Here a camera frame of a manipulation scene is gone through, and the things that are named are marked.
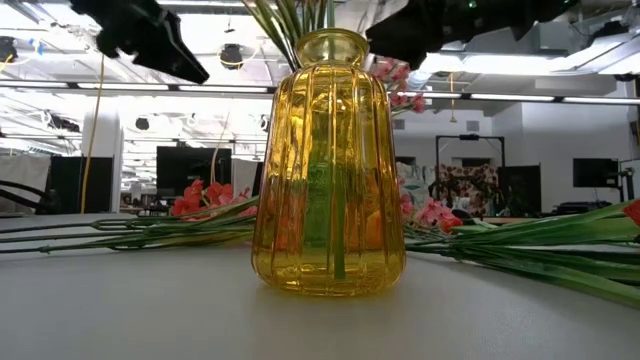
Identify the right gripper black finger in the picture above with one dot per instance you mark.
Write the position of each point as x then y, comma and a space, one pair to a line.
410, 35

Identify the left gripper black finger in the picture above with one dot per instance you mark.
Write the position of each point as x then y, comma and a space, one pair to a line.
170, 52

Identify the pink artificial flower bunch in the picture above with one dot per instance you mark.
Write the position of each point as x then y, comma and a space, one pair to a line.
285, 25
430, 212

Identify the red artificial flower bunch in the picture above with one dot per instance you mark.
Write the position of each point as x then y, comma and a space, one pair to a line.
190, 202
150, 243
220, 192

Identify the yellow ribbed glass vase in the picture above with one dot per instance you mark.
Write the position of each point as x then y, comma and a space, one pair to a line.
300, 150

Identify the long ceiling light strip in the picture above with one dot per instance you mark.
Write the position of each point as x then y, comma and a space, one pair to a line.
125, 87
510, 97

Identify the round black ceiling fixture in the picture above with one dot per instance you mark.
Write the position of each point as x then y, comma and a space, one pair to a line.
231, 56
142, 124

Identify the black monitor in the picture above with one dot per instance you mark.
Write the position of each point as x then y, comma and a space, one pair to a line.
185, 167
595, 172

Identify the pale patterned cloth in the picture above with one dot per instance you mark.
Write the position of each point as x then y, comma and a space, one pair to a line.
417, 185

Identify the dark floral cloth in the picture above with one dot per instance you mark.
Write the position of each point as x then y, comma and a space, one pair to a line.
467, 180

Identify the black panel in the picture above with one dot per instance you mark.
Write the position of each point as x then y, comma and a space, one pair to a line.
520, 190
67, 185

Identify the black frame stand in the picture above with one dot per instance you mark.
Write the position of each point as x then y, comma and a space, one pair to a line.
470, 137

